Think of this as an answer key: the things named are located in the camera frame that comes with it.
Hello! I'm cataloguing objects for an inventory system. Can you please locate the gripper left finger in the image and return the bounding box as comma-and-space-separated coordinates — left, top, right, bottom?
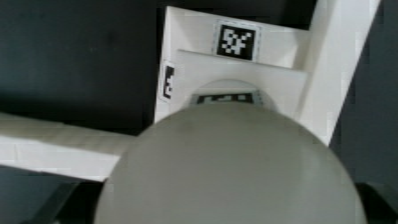
19, 183, 78, 224

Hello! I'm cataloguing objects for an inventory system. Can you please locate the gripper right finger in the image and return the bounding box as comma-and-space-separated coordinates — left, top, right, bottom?
366, 182, 398, 224

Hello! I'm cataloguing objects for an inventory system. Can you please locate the white lamp bulb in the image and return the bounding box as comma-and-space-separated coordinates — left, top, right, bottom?
92, 78, 369, 224

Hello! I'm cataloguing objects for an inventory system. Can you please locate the white lamp base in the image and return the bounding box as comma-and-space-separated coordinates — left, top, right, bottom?
154, 7, 311, 119

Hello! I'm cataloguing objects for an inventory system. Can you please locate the white U-shaped fence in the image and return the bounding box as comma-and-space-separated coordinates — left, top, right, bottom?
0, 0, 380, 181

